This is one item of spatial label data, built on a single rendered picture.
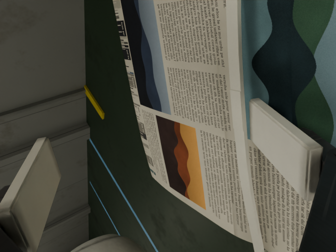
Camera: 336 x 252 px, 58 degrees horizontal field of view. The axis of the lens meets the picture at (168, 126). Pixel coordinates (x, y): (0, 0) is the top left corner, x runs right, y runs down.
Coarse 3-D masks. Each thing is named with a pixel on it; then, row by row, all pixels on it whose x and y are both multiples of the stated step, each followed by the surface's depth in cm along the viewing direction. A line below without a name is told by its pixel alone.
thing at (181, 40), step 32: (128, 0) 29; (160, 0) 25; (192, 0) 22; (128, 32) 31; (160, 32) 27; (192, 32) 23; (128, 64) 34; (160, 64) 28; (192, 64) 25; (160, 96) 30; (192, 96) 26; (160, 128) 32; (192, 128) 28; (160, 160) 35; (192, 160) 30; (224, 160) 26; (192, 192) 32; (224, 192) 27; (224, 224) 29
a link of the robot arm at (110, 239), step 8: (88, 240) 42; (96, 240) 41; (104, 240) 41; (112, 240) 41; (120, 240) 42; (128, 240) 43; (80, 248) 41; (88, 248) 40; (96, 248) 40; (104, 248) 40; (112, 248) 40; (120, 248) 40; (128, 248) 41; (136, 248) 42
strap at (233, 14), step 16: (240, 0) 17; (240, 16) 18; (240, 32) 18; (240, 48) 18; (240, 64) 19; (240, 80) 19; (240, 96) 19; (240, 112) 20; (240, 128) 20; (240, 144) 21; (240, 160) 22; (240, 176) 22; (256, 224) 24; (256, 240) 25
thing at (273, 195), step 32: (224, 0) 19; (256, 0) 18; (288, 0) 16; (224, 32) 20; (256, 32) 18; (288, 32) 17; (224, 64) 22; (256, 64) 19; (288, 64) 17; (224, 96) 23; (256, 96) 20; (288, 96) 18; (224, 128) 24; (256, 160) 23; (256, 192) 24; (288, 192) 21; (288, 224) 22
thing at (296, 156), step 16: (256, 112) 19; (272, 112) 17; (256, 128) 19; (272, 128) 17; (288, 128) 15; (256, 144) 20; (272, 144) 17; (288, 144) 15; (304, 144) 14; (272, 160) 18; (288, 160) 15; (304, 160) 14; (320, 160) 14; (288, 176) 16; (304, 176) 14; (304, 192) 14
